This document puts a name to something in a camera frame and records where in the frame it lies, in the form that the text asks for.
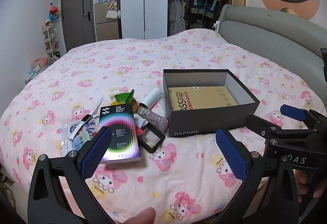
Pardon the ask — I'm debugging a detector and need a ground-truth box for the white hanging bag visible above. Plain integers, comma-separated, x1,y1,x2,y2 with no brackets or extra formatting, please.
106,7,119,19

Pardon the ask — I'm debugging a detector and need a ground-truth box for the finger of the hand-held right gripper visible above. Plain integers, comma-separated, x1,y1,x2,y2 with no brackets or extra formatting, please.
280,104,327,134
246,115,318,143

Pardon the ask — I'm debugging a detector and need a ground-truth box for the black rainbow print box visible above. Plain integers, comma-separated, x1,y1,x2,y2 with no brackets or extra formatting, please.
98,104,141,164

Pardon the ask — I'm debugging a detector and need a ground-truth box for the white shelf rack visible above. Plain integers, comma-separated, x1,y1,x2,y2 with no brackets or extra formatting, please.
41,20,62,65

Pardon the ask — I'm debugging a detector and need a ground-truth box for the pink printed blanket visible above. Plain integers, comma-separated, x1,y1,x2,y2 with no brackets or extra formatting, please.
0,29,327,224

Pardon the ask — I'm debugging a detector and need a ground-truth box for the grey padded headboard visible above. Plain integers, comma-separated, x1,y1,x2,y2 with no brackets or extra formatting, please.
219,4,327,86

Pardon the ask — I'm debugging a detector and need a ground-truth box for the white cylinder roller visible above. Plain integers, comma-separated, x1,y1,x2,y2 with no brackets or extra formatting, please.
138,87,161,109

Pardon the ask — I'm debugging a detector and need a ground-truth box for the white smartwatch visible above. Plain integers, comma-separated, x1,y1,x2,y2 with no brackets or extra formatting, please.
69,97,105,141

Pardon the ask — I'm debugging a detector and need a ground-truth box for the cartoon bead pattern packet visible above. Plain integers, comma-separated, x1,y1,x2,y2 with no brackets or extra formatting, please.
61,117,103,157

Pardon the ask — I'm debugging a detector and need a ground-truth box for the green snack packet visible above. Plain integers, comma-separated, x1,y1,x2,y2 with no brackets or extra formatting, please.
109,89,138,112

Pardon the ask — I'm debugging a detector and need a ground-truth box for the person's left hand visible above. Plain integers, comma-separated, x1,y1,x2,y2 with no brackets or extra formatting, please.
114,207,157,224

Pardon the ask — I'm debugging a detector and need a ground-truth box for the yellow screen protector packet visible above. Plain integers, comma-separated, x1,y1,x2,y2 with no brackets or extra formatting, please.
167,85,239,112

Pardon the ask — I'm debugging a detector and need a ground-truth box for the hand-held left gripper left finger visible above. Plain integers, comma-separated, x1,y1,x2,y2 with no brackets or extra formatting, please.
27,125,113,224

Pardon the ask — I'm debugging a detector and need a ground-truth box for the person's right hand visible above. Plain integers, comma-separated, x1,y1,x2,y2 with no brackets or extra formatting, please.
296,170,327,200

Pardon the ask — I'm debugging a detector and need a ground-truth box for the black cardboard box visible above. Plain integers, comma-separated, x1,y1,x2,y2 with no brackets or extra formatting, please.
163,69,260,138

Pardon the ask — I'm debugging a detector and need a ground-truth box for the black square frame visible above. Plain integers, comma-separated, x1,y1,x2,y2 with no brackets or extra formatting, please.
140,123,166,153

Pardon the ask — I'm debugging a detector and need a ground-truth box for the pink bundle on floor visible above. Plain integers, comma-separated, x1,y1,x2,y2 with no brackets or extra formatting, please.
32,57,49,68

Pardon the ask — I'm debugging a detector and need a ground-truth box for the brown fridge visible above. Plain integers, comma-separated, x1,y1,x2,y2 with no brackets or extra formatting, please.
94,0,122,42

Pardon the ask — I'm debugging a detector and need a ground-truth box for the grey door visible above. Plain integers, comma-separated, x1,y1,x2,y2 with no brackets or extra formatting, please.
60,0,97,52

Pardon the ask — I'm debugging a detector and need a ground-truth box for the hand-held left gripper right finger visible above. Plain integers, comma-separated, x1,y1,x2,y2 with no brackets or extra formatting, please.
212,127,300,224

